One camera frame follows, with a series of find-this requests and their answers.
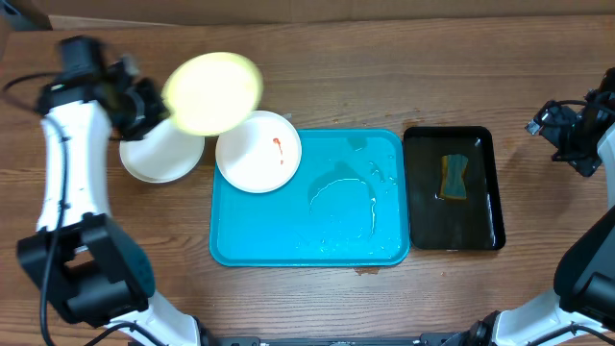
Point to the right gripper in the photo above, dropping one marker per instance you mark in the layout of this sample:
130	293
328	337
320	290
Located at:
553	126

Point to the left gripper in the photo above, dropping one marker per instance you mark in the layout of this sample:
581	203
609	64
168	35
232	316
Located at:
139	133

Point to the white plate with stain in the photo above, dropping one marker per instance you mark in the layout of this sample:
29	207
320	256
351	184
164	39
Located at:
164	155

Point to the yellow plate with stain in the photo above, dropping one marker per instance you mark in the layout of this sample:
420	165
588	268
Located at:
212	93

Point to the green yellow sponge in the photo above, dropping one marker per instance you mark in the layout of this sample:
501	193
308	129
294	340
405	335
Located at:
453	168

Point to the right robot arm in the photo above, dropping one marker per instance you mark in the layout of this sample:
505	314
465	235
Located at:
582	298

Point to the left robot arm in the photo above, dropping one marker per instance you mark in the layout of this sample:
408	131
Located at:
85	266

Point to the black water tray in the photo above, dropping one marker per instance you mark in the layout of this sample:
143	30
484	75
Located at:
473	224

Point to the blue plastic tray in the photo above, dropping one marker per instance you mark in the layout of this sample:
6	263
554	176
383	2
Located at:
344	207

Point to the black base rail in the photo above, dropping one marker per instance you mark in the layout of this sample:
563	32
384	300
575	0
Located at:
428	339

